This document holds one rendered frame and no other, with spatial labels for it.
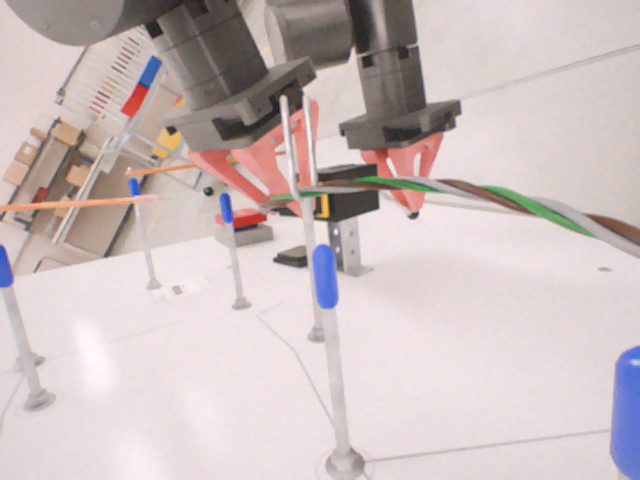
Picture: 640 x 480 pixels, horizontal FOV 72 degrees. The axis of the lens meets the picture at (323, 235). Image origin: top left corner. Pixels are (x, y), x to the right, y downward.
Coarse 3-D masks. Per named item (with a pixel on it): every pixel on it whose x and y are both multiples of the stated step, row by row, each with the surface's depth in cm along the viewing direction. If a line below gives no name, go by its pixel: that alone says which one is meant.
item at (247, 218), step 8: (248, 208) 56; (216, 216) 54; (240, 216) 51; (248, 216) 52; (256, 216) 52; (264, 216) 53; (224, 224) 51; (232, 224) 51; (240, 224) 51; (248, 224) 52; (256, 224) 53
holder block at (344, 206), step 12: (324, 168) 38; (336, 168) 38; (348, 168) 35; (360, 168) 36; (372, 168) 37; (324, 180) 34; (348, 192) 35; (360, 192) 36; (372, 192) 37; (336, 204) 34; (348, 204) 35; (360, 204) 36; (372, 204) 38; (336, 216) 35; (348, 216) 36
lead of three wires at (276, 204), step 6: (300, 192) 25; (306, 192) 25; (270, 198) 27; (276, 198) 26; (282, 198) 26; (288, 198) 25; (264, 204) 27; (270, 204) 27; (276, 204) 26; (282, 204) 26; (258, 210) 29; (264, 210) 28; (270, 210) 31; (276, 210) 32; (282, 210) 33
